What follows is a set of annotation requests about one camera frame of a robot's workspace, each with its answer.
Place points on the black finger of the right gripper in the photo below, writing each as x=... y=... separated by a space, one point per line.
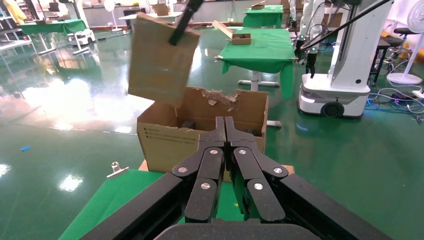
x=184 y=23

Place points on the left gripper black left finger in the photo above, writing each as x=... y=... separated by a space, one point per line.
x=202 y=202

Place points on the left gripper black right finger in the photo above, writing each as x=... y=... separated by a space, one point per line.
x=265 y=202

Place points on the small taped cardboard box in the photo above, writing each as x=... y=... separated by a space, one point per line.
x=155 y=73

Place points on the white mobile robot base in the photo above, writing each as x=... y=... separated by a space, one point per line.
x=81 y=36

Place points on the open cardboard box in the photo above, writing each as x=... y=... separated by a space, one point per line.
x=161 y=10

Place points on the shallow cardboard tray box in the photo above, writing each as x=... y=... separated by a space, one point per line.
x=241 y=39

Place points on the large open brown carton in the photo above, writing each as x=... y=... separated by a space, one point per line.
x=165 y=145

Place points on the small brown background box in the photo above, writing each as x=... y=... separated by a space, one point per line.
x=258 y=6

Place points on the black equipment case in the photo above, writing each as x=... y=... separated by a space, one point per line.
x=134 y=11

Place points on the black foam block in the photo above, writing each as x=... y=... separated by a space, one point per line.
x=251 y=132
x=188 y=125

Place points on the white standing fan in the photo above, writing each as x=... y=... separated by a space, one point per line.
x=404 y=78
x=109 y=5

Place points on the green cloth covered table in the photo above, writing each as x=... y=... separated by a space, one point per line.
x=265 y=18
x=261 y=49
x=53 y=26

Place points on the silver binder clip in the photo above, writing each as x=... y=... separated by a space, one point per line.
x=117 y=172

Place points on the white wheeled background robot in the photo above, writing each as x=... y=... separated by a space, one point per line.
x=344 y=96

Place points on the yellow hanging cloth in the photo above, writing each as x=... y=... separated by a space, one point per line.
x=16 y=11

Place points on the grey metal shelf rack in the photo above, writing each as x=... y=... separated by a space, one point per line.
x=16 y=43

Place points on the small blue floor scrap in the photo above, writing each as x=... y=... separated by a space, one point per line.
x=25 y=148

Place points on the black round stool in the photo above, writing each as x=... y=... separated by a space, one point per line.
x=391 y=40
x=404 y=31

